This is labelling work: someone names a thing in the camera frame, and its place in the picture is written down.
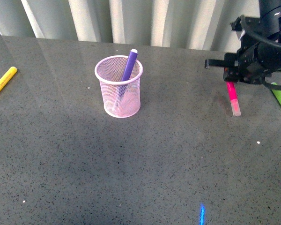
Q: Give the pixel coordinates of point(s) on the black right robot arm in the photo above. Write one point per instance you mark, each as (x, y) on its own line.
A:
(270, 13)

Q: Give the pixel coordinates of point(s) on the yellow marker pen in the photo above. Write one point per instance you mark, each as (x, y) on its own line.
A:
(7, 77)

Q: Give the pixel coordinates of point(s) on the purple marker pen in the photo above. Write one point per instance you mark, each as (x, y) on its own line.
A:
(126, 75)

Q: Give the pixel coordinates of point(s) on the pink marker pen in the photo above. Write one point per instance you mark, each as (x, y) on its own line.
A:
(233, 99)

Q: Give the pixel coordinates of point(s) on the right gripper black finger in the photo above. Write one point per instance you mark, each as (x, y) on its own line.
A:
(219, 63)

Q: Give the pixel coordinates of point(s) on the grey pleated curtain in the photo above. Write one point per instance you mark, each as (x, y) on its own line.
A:
(189, 24)

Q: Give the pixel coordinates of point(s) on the pink mesh pen cup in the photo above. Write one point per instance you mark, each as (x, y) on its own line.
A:
(109, 72)

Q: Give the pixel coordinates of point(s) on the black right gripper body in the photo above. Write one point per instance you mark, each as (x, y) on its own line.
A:
(258, 56)

